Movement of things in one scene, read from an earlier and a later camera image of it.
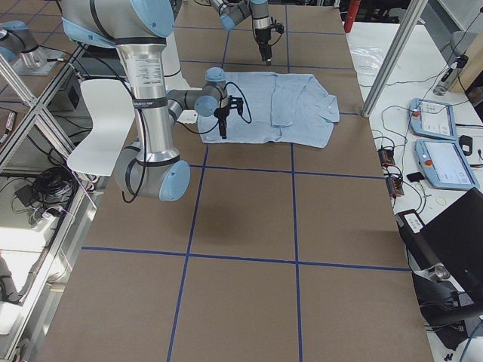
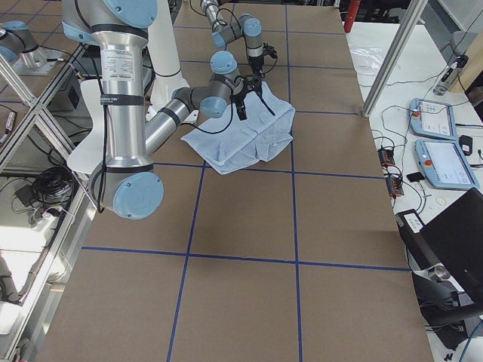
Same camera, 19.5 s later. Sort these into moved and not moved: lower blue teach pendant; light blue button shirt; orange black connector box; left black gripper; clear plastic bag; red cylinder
Moved: light blue button shirt; left black gripper
Not moved: clear plastic bag; red cylinder; orange black connector box; lower blue teach pendant
